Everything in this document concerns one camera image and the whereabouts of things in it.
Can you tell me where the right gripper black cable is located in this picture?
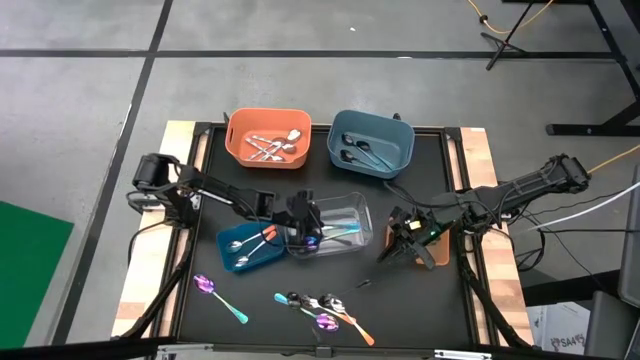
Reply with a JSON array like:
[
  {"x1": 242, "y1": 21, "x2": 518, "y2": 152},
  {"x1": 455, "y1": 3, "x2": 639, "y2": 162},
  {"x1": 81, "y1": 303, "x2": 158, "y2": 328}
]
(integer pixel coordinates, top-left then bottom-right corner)
[{"x1": 383, "y1": 180, "x2": 452, "y2": 210}]

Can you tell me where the thin yellow floor cable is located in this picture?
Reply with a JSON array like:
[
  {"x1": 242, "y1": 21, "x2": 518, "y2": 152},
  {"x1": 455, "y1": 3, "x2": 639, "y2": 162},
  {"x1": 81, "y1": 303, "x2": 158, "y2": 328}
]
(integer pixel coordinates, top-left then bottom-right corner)
[{"x1": 467, "y1": 0, "x2": 555, "y2": 36}]

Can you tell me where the clear plastic bin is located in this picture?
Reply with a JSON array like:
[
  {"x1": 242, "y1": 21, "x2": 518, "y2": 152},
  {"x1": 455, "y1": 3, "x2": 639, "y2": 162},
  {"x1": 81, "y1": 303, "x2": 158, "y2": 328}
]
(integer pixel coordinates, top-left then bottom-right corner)
[{"x1": 282, "y1": 191, "x2": 375, "y2": 260}]

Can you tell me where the white cardboard box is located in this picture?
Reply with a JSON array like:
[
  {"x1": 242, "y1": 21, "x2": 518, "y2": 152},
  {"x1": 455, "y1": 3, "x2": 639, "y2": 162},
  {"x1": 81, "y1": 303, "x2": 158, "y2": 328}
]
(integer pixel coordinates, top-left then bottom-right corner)
[{"x1": 527, "y1": 302, "x2": 594, "y2": 357}]

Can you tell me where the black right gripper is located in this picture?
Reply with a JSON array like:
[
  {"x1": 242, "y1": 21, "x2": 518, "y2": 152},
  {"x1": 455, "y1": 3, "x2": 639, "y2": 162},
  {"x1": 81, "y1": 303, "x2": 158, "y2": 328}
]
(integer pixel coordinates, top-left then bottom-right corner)
[{"x1": 376, "y1": 204, "x2": 452, "y2": 273}]

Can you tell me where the black metal table frame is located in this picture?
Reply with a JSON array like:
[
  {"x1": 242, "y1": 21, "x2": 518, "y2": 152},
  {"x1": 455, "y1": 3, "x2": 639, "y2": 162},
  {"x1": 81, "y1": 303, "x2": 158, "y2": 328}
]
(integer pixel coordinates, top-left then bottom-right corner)
[{"x1": 112, "y1": 119, "x2": 544, "y2": 360}]

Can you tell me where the dark grey cabinet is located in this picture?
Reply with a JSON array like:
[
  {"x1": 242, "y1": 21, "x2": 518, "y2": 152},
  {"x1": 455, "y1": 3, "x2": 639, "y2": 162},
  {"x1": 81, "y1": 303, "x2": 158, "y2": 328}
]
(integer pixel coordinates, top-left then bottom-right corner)
[{"x1": 583, "y1": 164, "x2": 640, "y2": 360}]

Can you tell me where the silver spoon orange handle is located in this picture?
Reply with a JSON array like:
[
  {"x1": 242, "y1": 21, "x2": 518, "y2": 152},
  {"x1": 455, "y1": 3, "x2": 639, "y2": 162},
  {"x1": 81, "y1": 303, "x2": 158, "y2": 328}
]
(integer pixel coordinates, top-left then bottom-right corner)
[
  {"x1": 330, "y1": 298, "x2": 377, "y2": 347},
  {"x1": 226, "y1": 224, "x2": 278, "y2": 253},
  {"x1": 301, "y1": 297, "x2": 357, "y2": 324},
  {"x1": 235, "y1": 230, "x2": 276, "y2": 268}
]

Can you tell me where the yellow extension cord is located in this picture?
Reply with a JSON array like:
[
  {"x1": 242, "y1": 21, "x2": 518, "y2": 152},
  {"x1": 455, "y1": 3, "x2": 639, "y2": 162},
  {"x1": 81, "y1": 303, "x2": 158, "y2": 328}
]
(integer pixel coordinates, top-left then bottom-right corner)
[{"x1": 587, "y1": 143, "x2": 640, "y2": 176}]

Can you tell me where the green floor mat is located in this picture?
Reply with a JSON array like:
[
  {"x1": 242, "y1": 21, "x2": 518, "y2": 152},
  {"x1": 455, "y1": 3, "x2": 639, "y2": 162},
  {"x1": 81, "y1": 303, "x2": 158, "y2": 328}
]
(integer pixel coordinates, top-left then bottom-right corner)
[{"x1": 0, "y1": 199, "x2": 75, "y2": 350}]

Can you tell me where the black power cable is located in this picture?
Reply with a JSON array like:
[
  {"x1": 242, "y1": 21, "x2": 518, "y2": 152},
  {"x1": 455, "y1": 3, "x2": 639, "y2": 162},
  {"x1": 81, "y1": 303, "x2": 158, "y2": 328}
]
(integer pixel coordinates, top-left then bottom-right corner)
[
  {"x1": 126, "y1": 219, "x2": 171, "y2": 269},
  {"x1": 497, "y1": 189, "x2": 640, "y2": 274}
]

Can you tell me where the small orange tray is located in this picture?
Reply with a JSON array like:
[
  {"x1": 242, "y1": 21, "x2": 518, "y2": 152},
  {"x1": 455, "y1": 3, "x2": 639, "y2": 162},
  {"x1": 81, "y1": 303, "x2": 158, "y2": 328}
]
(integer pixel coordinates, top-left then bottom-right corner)
[{"x1": 383, "y1": 222, "x2": 454, "y2": 269}]

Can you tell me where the iridescent purple spoon teal handle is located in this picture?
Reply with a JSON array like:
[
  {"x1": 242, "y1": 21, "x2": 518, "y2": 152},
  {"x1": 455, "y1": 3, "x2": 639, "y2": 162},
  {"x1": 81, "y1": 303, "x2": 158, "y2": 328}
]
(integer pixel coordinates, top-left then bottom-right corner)
[
  {"x1": 273, "y1": 293, "x2": 341, "y2": 332},
  {"x1": 319, "y1": 228, "x2": 362, "y2": 242},
  {"x1": 192, "y1": 273, "x2": 250, "y2": 325},
  {"x1": 303, "y1": 223, "x2": 361, "y2": 251}
]

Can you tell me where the black tripod stand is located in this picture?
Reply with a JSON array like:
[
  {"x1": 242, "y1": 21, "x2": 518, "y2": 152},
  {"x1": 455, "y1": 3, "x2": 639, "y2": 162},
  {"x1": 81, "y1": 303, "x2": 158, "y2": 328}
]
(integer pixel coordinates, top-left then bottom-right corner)
[{"x1": 479, "y1": 0, "x2": 534, "y2": 71}]

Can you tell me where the white cable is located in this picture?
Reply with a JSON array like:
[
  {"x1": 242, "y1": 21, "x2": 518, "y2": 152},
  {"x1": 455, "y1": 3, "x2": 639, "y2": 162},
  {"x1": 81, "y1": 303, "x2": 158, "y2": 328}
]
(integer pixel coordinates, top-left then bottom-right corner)
[{"x1": 524, "y1": 180, "x2": 640, "y2": 234}]

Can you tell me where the small blue tray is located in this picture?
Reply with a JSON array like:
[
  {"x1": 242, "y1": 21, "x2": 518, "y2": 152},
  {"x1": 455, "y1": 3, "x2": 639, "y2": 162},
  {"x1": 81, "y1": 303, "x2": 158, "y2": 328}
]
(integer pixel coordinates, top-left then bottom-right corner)
[{"x1": 215, "y1": 221, "x2": 287, "y2": 274}]

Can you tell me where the large blue-grey plastic bin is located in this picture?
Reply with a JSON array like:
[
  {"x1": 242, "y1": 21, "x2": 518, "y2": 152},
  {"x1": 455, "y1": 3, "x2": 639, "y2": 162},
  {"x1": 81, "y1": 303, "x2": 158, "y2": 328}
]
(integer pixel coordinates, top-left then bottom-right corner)
[{"x1": 326, "y1": 109, "x2": 417, "y2": 180}]

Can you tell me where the large orange plastic bin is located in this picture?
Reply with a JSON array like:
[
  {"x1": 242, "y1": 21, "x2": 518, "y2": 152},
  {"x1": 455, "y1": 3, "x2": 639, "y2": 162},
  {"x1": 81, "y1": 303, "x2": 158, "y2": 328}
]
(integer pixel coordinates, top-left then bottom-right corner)
[{"x1": 224, "y1": 107, "x2": 313, "y2": 170}]

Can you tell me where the black desk frame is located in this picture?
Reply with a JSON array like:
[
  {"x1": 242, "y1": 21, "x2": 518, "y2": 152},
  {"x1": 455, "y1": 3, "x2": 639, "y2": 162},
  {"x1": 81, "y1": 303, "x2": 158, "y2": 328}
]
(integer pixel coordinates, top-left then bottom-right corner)
[{"x1": 502, "y1": 0, "x2": 640, "y2": 137}]

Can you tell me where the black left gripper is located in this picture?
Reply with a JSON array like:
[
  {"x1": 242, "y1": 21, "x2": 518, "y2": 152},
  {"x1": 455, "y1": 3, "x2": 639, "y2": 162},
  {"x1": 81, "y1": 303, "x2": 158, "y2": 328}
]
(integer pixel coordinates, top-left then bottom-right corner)
[{"x1": 272, "y1": 188, "x2": 326, "y2": 258}]

